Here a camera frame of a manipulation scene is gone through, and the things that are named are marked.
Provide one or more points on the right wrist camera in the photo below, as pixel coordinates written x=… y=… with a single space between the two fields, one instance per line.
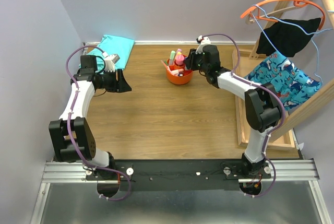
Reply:
x=202 y=41

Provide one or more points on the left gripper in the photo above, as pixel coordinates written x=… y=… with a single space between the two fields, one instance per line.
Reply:
x=120 y=85

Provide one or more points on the orange hanger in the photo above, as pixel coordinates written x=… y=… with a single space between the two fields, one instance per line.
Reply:
x=284 y=2

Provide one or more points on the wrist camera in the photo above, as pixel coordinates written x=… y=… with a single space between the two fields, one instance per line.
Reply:
x=110 y=61
x=202 y=41

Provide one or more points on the wooden tray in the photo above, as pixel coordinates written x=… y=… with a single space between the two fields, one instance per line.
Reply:
x=253 y=106

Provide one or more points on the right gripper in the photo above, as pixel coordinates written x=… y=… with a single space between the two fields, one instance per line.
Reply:
x=191 y=56

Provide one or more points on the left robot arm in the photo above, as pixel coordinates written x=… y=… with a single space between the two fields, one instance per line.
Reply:
x=71 y=135

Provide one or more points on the orange round organizer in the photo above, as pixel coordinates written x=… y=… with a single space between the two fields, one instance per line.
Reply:
x=186 y=78

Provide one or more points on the teal folded cloth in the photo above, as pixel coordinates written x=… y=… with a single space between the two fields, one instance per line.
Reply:
x=117 y=45

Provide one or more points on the blue wire hanger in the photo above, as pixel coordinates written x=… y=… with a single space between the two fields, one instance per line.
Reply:
x=280 y=42

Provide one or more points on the green cap white marker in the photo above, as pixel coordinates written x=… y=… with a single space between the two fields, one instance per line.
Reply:
x=165 y=65

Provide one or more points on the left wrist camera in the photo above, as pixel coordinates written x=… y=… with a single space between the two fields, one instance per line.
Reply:
x=110 y=61

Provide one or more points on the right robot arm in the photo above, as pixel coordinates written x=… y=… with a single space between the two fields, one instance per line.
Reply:
x=254 y=157

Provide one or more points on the green highlighter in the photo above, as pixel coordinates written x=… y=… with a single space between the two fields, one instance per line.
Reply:
x=171 y=58

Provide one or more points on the black cloth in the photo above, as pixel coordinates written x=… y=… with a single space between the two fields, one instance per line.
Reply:
x=288 y=37

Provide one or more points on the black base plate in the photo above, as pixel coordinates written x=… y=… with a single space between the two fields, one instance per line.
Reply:
x=186 y=174

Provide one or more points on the brown cap white marker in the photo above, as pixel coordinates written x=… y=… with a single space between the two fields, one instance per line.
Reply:
x=175 y=72

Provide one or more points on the pink glue bottle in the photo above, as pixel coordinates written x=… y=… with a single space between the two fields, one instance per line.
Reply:
x=179 y=60

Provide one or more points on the shark pattern blue cloth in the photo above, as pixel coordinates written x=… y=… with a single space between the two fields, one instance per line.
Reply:
x=292 y=85

